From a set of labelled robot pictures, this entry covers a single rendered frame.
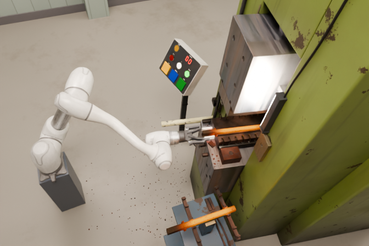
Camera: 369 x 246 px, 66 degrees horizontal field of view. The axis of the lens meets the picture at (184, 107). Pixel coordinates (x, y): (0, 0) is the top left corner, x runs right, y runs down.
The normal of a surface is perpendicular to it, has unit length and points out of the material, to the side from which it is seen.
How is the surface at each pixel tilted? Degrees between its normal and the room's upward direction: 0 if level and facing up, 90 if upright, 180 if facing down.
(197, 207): 0
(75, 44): 0
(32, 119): 0
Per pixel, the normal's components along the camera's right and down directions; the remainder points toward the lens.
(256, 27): 0.07, -0.61
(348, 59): -0.98, 0.11
